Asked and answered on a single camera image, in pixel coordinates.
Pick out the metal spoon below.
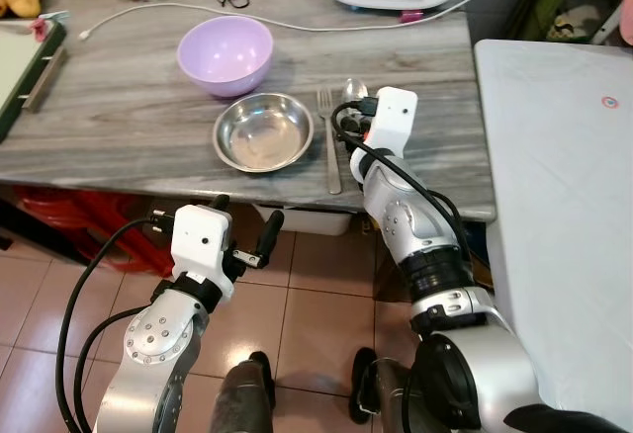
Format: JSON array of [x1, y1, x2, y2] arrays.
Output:
[[341, 79, 370, 107]]

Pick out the white plastic bin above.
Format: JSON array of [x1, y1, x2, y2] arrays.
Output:
[[252, 204, 355, 237]]

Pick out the metal fork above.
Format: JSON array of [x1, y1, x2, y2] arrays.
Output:
[[316, 87, 344, 196]]

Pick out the stainless steel bowl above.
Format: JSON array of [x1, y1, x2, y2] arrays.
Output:
[[213, 92, 316, 174]]

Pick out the grey top dark wooden table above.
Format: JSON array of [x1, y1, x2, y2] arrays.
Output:
[[0, 0, 497, 224]]

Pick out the red plastic stool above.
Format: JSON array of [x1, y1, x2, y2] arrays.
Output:
[[8, 186, 175, 278]]

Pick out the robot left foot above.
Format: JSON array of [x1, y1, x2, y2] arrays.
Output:
[[213, 352, 277, 433]]

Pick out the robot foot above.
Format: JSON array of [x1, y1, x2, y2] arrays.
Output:
[[213, 352, 277, 433], [348, 347, 416, 433]]

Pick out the purple plastic bowl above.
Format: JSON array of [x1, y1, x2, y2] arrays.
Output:
[[177, 16, 275, 98]]

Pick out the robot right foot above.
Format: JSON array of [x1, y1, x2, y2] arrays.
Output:
[[348, 347, 416, 433]]

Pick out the white folding table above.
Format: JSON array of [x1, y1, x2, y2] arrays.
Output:
[[474, 38, 633, 424]]

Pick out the green rimmed tray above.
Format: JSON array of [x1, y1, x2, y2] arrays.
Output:
[[0, 18, 68, 143]]

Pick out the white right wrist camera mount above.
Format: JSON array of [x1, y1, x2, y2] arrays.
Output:
[[351, 87, 419, 163]]

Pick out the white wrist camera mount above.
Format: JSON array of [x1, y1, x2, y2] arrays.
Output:
[[351, 87, 419, 163], [170, 204, 232, 284]]

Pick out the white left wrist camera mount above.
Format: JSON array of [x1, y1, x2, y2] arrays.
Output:
[[170, 204, 232, 284]]

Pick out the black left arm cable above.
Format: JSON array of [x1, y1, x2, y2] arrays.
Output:
[[73, 306, 149, 432], [55, 214, 177, 432]]

